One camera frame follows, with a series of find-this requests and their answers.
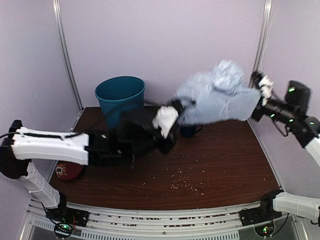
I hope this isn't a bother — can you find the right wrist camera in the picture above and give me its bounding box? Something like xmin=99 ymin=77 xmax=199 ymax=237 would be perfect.
xmin=285 ymin=80 xmax=311 ymax=115

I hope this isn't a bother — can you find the right aluminium frame post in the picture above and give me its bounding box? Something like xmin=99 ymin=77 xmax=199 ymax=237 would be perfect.
xmin=252 ymin=0 xmax=274 ymax=72

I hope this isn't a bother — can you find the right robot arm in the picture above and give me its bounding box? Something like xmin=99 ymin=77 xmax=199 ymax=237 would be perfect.
xmin=239 ymin=70 xmax=320 ymax=225

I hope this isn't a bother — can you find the dark blue enamel mug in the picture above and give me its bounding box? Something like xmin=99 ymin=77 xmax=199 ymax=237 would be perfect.
xmin=179 ymin=124 xmax=203 ymax=138

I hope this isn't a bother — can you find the teal plastic trash bin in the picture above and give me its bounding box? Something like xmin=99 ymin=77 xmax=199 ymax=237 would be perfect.
xmin=94 ymin=76 xmax=146 ymax=128

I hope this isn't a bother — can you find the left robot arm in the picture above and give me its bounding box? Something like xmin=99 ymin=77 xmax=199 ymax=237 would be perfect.
xmin=0 ymin=96 xmax=197 ymax=222

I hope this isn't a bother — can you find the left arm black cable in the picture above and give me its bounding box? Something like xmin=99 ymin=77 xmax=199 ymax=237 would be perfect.
xmin=62 ymin=98 xmax=171 ymax=141

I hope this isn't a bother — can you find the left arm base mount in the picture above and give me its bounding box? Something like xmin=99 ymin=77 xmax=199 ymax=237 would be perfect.
xmin=45 ymin=207 xmax=90 ymax=239

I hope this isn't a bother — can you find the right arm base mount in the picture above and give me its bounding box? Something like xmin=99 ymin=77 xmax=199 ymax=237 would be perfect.
xmin=238 ymin=207 xmax=282 ymax=238

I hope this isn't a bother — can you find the aluminium frame post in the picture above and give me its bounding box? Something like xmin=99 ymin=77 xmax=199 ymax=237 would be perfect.
xmin=52 ymin=0 xmax=84 ymax=112
xmin=252 ymin=0 xmax=274 ymax=72

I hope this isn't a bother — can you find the red floral bowl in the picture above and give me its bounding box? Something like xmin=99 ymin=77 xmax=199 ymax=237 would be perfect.
xmin=55 ymin=161 xmax=83 ymax=181

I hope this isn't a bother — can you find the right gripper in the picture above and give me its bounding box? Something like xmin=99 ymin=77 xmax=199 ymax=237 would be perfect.
xmin=237 ymin=89 xmax=298 ymax=125

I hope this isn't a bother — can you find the left aluminium frame post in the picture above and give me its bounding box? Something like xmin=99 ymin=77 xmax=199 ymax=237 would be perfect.
xmin=52 ymin=0 xmax=84 ymax=112

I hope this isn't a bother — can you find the translucent blue plastic trash bag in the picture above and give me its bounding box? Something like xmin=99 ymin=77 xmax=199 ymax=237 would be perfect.
xmin=176 ymin=60 xmax=261 ymax=125

